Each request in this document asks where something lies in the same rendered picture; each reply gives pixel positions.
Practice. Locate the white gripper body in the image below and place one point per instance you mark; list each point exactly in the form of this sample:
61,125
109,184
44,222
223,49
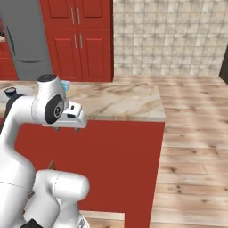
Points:
74,123

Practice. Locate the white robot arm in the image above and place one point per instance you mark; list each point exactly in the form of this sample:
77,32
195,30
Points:
17,175

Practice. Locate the light blue yogurt container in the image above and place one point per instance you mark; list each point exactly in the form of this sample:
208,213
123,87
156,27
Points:
66,85

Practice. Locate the dark blue yogurt container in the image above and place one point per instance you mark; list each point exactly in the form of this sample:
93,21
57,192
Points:
10,92

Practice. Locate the red island cabinet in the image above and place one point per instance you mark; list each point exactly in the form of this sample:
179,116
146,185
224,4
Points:
118,166

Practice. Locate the red cabinets with worktop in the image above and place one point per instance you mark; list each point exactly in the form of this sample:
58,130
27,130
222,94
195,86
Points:
5,65

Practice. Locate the red tall cupboards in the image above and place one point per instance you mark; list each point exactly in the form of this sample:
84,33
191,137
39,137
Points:
89,41

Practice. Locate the grey fridge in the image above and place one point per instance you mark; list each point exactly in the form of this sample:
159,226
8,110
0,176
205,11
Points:
28,38

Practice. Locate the dark appliance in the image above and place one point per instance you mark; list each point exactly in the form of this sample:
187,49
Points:
224,69

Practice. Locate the thin tan frame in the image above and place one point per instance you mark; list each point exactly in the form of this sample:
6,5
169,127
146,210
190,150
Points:
52,165

